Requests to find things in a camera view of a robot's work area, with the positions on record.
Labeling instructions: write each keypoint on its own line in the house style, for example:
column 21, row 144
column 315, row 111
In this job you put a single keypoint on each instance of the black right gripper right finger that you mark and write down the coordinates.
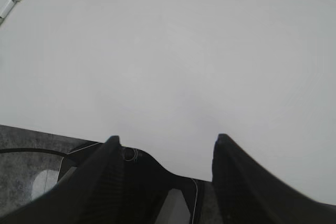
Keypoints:
column 248, row 193

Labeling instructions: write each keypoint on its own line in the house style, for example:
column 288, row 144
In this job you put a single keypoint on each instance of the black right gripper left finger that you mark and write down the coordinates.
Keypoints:
column 92, row 194

